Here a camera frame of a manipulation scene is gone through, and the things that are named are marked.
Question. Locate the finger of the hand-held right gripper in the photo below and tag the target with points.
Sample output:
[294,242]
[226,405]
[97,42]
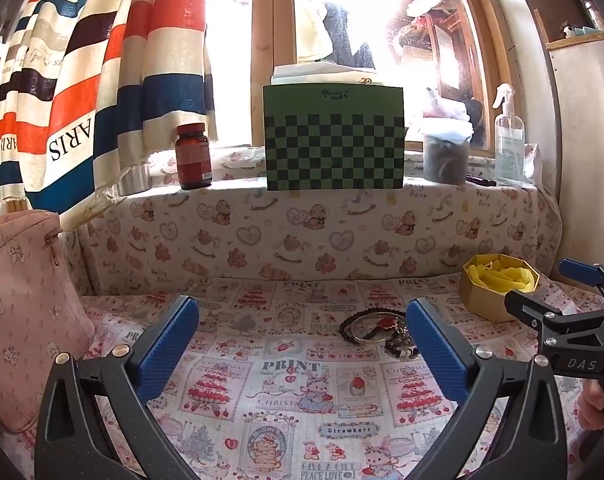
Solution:
[529,307]
[580,271]

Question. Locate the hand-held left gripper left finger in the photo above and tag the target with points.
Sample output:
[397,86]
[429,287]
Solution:
[164,355]

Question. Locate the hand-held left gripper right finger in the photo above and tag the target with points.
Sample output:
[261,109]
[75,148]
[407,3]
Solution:
[436,355]

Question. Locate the gold octagonal box yellow lining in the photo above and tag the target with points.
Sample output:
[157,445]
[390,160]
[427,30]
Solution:
[474,297]

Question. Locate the silver bangle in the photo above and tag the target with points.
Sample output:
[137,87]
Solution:
[369,339]

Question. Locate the red pendant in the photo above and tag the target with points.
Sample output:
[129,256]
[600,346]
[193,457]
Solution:
[385,321]

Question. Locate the white packet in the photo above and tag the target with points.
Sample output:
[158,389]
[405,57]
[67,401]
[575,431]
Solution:
[531,162]

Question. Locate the patchwork printed bed sheet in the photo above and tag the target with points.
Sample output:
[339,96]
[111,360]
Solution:
[292,390]

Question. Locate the dark pen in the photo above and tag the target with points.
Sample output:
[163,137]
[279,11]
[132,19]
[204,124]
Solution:
[480,180]

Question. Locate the white wooden cabinet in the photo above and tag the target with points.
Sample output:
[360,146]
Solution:
[586,135]

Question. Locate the pink bear-print bag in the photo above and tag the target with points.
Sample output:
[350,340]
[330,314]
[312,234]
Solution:
[27,320]

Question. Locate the clear spray bottle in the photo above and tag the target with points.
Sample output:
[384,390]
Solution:
[509,145]

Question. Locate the grey lidded container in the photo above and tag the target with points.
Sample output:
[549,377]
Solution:
[445,157]

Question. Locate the metal cup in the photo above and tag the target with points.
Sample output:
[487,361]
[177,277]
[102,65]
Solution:
[132,180]

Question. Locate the bear and heart printed cloth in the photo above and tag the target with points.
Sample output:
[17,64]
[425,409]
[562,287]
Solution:
[292,230]

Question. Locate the red-brown pill bottle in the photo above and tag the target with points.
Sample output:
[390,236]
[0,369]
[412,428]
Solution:
[193,157]

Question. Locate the green checkered board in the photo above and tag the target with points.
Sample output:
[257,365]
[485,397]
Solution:
[334,140]

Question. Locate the small figurine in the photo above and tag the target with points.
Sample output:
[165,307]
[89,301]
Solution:
[568,30]

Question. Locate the dark bottle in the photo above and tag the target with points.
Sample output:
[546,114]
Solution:
[592,12]

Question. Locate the striped curtain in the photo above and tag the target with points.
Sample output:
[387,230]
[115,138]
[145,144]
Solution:
[107,75]

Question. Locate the white flat box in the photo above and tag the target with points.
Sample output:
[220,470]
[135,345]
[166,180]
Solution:
[322,74]

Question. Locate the black hanging garment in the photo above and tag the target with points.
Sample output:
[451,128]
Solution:
[349,45]

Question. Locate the wooden window frame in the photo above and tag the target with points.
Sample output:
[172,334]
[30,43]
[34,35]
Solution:
[264,35]

